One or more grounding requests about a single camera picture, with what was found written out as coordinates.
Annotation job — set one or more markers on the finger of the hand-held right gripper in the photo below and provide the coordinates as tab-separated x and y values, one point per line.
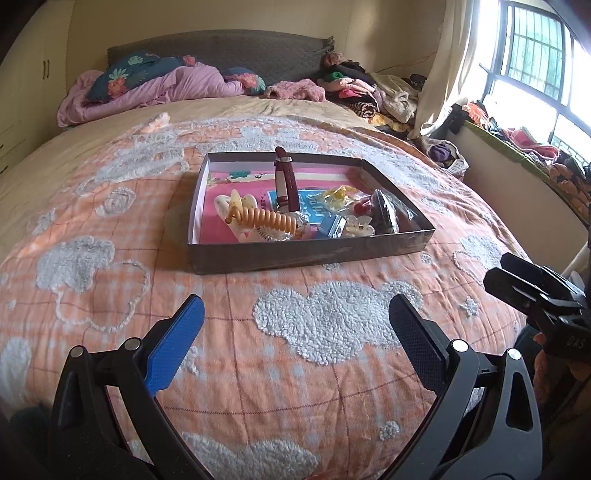
510	288
531	270

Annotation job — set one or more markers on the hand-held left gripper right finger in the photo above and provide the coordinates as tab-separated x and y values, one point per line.
418	341

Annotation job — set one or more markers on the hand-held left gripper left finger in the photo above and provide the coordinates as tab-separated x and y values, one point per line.
178	339

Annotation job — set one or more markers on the clear hair claw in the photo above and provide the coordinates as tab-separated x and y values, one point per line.
358	226

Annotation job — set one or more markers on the clear packet with dark clip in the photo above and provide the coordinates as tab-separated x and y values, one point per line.
385	212

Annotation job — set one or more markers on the white hair clip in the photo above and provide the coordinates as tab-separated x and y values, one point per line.
221	203

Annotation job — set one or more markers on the blue card packet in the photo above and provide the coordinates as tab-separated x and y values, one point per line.
330	226

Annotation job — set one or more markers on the grey cardboard box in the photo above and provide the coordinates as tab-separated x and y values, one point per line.
300	256

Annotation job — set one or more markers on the red hair clip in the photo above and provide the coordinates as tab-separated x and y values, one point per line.
362	205

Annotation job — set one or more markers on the yellow hair clips packet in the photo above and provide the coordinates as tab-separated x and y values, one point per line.
341	194

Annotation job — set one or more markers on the orange patterned blanket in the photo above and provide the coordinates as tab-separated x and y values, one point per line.
138	221

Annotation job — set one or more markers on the pink picture book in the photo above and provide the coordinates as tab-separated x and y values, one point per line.
207	217

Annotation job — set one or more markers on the clothes on window sill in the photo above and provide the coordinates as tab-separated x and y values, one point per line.
531	143

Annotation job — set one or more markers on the basket of clothes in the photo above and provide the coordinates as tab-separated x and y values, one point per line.
445	154

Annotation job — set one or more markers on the cream curtain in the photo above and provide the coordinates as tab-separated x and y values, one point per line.
448	69

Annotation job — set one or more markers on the window with grille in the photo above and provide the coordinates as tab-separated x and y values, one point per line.
531	46

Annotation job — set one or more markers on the pile of clothes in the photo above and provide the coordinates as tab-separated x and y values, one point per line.
360	92

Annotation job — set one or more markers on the pink crumpled blanket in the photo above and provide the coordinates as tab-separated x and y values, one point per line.
277	108

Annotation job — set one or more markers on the pink quilt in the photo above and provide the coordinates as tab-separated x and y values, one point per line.
184	83

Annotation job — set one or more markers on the large dark floral pillow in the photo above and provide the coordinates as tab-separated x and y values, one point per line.
120	78

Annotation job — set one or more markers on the small dark floral pillow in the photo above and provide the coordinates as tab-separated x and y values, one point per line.
242	78

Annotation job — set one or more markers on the pink fluffy garment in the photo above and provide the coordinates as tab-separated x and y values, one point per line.
295	90

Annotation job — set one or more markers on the grey quilted headboard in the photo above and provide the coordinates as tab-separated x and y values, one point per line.
231	50

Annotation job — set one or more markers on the cream wardrobe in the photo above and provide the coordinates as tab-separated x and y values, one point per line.
27	69

